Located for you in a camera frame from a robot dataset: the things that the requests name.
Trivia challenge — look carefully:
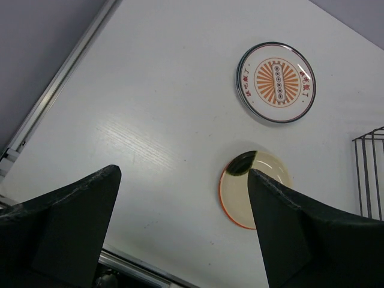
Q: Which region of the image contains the pink plate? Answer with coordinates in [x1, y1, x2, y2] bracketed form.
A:
[218, 150, 292, 230]

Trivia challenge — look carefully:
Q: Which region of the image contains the metal mounting rail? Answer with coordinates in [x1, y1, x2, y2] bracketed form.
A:
[98, 244, 197, 287]

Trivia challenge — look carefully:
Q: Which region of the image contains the orange plate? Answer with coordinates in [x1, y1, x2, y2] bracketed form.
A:
[218, 164, 256, 230]

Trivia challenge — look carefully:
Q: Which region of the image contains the metal wire dish rack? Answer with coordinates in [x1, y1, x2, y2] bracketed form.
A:
[352, 127, 383, 221]

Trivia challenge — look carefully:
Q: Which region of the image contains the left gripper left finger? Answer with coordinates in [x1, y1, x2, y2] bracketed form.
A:
[1, 165, 121, 287]

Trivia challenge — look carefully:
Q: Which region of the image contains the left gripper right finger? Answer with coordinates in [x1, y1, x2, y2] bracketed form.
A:
[248, 170, 383, 287]

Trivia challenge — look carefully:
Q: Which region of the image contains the white plate green rim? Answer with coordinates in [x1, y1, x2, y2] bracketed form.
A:
[235, 43, 265, 120]

